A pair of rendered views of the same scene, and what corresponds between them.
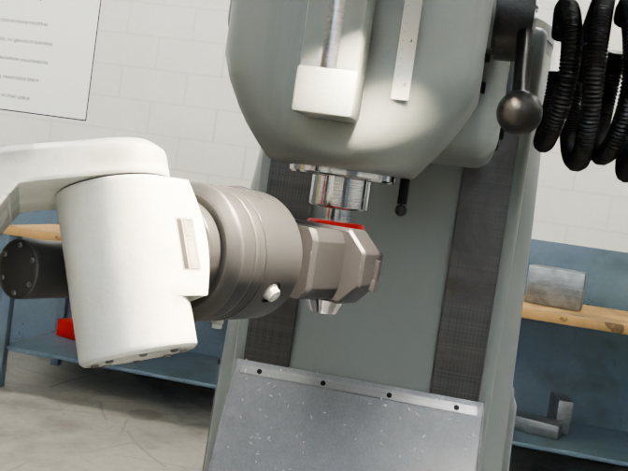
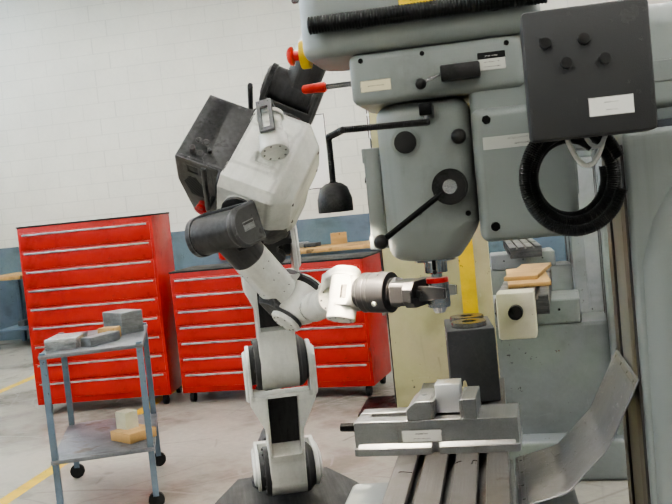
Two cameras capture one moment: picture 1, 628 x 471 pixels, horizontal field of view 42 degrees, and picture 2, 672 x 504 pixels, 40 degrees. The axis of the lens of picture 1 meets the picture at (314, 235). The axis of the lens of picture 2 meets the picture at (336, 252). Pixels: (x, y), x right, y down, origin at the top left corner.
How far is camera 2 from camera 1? 1.98 m
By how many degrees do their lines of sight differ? 90
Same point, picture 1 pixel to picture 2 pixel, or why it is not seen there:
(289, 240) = (375, 288)
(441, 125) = (400, 244)
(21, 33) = not seen: outside the picture
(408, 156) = (402, 255)
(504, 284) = (635, 301)
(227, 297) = (357, 305)
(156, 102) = not seen: outside the picture
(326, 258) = (395, 292)
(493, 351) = (639, 345)
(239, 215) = (357, 282)
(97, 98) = not seen: outside the picture
